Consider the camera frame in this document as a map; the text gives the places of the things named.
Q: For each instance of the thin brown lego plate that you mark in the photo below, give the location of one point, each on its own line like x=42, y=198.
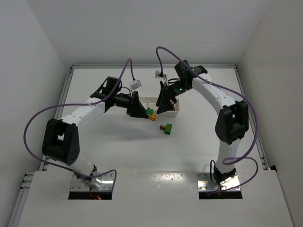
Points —
x=163, y=127

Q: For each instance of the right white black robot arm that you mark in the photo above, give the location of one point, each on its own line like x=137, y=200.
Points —
x=233, y=117

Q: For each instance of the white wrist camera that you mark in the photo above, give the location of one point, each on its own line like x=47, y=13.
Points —
x=135, y=84
x=162, y=76

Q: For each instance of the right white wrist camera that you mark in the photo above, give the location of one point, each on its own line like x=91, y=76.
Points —
x=162, y=76

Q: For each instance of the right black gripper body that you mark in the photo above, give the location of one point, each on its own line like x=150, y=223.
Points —
x=167, y=92

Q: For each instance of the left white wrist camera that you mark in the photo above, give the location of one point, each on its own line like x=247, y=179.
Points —
x=135, y=84

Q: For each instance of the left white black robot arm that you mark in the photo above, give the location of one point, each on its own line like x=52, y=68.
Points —
x=61, y=141

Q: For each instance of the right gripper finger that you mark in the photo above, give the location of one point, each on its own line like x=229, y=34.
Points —
x=165, y=108
x=162, y=95

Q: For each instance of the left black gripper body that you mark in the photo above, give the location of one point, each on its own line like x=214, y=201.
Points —
x=132, y=103

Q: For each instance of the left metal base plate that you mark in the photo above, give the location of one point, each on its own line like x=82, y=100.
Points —
x=102, y=183

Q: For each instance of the green lego brick pair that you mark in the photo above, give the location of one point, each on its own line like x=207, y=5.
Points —
x=168, y=128

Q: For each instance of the yellow lego plate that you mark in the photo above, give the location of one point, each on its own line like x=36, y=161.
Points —
x=152, y=117

